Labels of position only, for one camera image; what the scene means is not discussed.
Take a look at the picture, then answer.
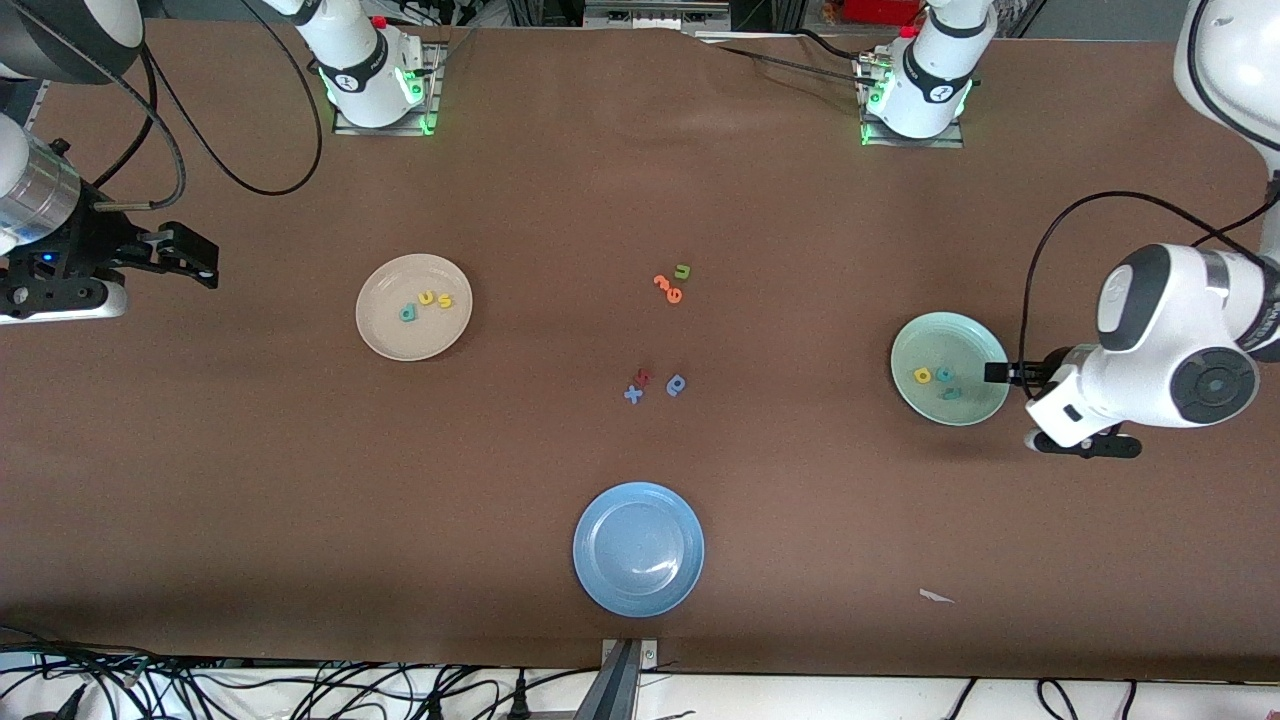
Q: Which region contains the black jack plug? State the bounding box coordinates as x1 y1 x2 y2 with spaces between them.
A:
20 683 91 720

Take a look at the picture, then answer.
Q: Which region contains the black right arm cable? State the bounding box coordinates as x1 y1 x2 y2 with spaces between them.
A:
90 0 324 211

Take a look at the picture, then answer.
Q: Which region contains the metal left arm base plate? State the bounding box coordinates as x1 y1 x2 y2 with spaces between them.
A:
860 55 966 149

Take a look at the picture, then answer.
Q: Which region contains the metal table bracket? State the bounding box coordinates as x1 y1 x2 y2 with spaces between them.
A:
598 638 661 720

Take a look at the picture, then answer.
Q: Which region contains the blue plate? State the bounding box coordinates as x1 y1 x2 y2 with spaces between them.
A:
572 482 706 618

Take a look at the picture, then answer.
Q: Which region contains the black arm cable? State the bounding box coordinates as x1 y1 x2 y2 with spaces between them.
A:
1018 0 1280 373
90 0 324 211

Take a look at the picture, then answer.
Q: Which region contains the beige brown plate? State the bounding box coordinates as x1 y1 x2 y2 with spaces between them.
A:
355 253 474 362

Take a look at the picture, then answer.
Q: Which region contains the short black table cable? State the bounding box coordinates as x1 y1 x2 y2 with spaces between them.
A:
795 28 869 61

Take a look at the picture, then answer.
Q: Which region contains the red box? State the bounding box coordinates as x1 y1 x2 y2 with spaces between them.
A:
845 0 921 26

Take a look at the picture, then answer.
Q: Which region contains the long aluminium profile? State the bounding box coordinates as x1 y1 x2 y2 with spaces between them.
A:
0 75 61 166

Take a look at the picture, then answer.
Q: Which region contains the pale green plate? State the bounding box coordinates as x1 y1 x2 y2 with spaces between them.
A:
890 311 1012 428

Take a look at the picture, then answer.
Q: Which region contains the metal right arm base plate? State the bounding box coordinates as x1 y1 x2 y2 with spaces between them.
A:
333 40 441 136

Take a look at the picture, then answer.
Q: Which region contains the long black table cable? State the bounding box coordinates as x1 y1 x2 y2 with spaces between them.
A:
715 45 871 86

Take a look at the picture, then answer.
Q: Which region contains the grey metal device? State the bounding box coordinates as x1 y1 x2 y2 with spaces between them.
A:
585 0 731 31

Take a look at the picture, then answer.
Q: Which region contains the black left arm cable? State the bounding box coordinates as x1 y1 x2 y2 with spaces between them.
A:
1018 0 1280 373

